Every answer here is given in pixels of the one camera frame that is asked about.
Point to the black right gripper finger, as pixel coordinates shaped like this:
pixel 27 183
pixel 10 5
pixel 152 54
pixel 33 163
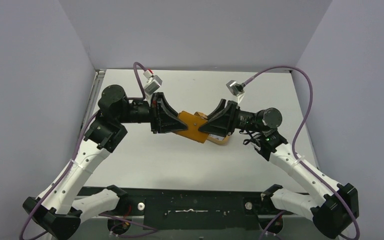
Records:
pixel 222 124
pixel 221 106

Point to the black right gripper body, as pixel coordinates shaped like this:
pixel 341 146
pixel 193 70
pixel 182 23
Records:
pixel 232 117

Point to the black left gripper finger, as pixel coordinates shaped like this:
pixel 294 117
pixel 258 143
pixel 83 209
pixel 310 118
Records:
pixel 169 123
pixel 163 105

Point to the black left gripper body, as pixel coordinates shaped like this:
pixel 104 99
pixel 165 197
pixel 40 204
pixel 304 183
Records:
pixel 145 112

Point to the orange leather card holder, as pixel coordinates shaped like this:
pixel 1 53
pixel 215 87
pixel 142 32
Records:
pixel 193 122

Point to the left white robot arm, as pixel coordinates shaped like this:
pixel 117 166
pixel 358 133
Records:
pixel 57 209

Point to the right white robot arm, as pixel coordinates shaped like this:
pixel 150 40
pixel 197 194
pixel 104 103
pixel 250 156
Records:
pixel 330 205

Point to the tan oval tray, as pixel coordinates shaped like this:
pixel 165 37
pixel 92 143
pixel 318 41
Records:
pixel 216 139

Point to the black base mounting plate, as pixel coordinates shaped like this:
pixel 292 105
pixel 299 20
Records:
pixel 191 213

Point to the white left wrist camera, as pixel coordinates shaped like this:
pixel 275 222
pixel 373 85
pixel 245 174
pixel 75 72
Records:
pixel 152 85

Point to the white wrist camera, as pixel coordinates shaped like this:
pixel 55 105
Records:
pixel 237 90
pixel 152 85

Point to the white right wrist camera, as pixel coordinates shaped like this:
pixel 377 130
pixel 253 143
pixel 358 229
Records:
pixel 237 90

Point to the aluminium side rail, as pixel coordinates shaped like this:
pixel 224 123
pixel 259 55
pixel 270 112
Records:
pixel 93 95

